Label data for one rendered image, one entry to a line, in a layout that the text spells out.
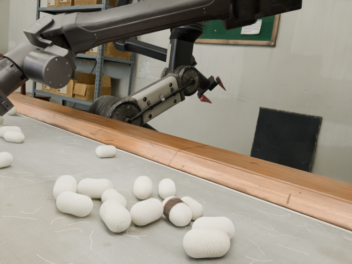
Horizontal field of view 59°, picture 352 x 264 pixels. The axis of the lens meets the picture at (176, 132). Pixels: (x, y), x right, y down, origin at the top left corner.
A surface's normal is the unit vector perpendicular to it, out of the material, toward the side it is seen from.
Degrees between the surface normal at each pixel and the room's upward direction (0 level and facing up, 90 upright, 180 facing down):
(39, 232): 0
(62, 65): 96
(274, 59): 90
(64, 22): 46
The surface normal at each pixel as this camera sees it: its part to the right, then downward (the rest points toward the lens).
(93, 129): -0.35, -0.65
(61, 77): 0.83, 0.30
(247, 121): -0.60, 0.06
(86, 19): -0.01, -0.63
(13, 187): 0.13, -0.98
